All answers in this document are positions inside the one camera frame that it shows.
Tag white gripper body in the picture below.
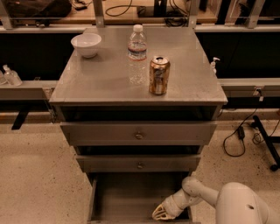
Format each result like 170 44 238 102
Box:
162 189 193 219

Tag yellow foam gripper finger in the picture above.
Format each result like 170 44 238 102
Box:
152 204 166 215
152 213 175 221

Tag grey bottom drawer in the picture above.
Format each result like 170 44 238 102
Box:
87 171 199 224

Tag grey drawer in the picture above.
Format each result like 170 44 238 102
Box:
76 155 200 173
87 171 199 224
60 121 217 146

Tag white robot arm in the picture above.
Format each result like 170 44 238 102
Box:
152 177 280 224

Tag grey middle drawer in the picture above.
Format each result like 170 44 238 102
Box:
76 155 200 173

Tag grey top drawer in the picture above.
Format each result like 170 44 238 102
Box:
60 121 217 146

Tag grey drawer cabinet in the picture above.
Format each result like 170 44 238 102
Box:
48 25 228 187

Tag black stand leg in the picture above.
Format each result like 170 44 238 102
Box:
253 115 280 172

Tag orange soda can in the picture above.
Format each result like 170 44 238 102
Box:
150 56 171 95

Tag small white pump bottle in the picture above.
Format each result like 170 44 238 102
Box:
210 57 221 74

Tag clear plastic water bottle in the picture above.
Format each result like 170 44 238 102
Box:
128 24 147 85

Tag white bowl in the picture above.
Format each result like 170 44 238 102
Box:
71 33 102 58

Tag clear sanitizer pump bottle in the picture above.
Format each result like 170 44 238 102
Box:
3 65 23 87

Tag black bag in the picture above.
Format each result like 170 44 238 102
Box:
3 0 72 18

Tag black floor cable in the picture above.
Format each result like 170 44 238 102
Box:
222 88 280 158

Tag grey metal rail frame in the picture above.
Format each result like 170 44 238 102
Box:
0 0 280 102

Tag black desk cables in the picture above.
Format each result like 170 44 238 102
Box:
104 0 193 28

